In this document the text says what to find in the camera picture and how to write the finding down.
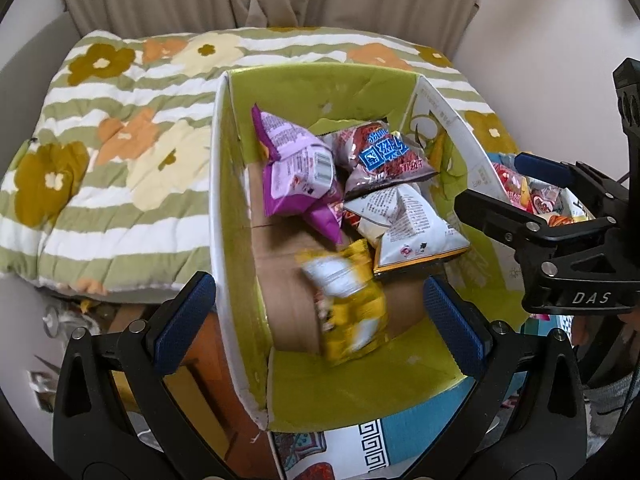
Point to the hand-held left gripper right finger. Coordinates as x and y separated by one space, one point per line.
452 325

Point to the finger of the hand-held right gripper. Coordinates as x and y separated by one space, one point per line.
542 167
492 215

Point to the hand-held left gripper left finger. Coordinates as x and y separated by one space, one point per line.
185 321

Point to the yellow snack packet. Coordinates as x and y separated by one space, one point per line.
350 310

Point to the green-lined cardboard box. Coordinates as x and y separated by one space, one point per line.
350 385

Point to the person's right forearm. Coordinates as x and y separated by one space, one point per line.
625 355

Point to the pile of assorted snack packets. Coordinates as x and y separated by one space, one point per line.
515 185

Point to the brown wooden board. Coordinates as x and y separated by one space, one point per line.
200 390

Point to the white snack packet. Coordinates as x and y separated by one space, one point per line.
415 230
371 209

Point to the grey clothing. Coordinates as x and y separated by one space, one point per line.
610 405

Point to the red and blue snack packet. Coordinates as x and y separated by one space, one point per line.
380 160

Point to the floor clutter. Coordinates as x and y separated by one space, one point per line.
50 325

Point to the floral striped blanket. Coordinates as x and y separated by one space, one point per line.
100 160

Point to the purple snack packet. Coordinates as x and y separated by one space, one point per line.
290 170

